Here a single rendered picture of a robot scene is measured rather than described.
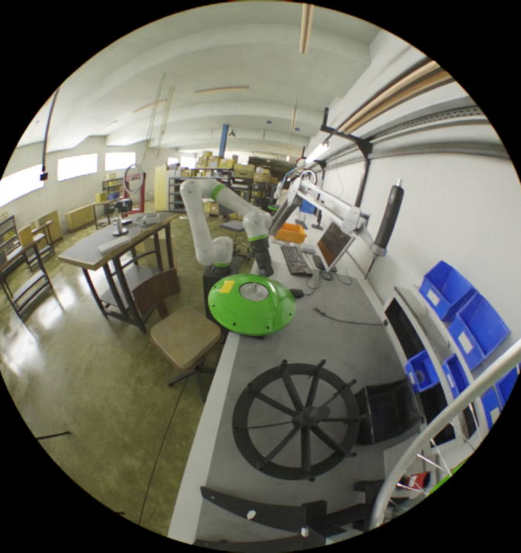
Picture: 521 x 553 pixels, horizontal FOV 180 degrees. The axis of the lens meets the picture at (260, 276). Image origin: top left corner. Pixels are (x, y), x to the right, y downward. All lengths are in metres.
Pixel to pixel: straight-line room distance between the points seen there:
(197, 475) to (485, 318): 1.05
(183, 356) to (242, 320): 0.55
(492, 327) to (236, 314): 0.97
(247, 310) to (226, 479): 0.51
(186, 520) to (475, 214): 1.42
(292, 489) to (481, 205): 1.21
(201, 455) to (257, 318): 0.44
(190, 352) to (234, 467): 0.66
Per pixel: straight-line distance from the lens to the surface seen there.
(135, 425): 1.63
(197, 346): 0.98
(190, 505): 0.58
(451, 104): 1.17
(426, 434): 0.34
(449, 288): 0.95
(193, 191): 0.95
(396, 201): 0.46
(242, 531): 0.61
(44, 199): 8.99
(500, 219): 0.95
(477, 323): 0.88
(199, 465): 0.54
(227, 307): 0.52
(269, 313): 0.51
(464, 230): 1.00
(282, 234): 1.59
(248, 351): 0.61
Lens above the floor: 1.44
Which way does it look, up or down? 33 degrees down
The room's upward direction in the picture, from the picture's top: 10 degrees clockwise
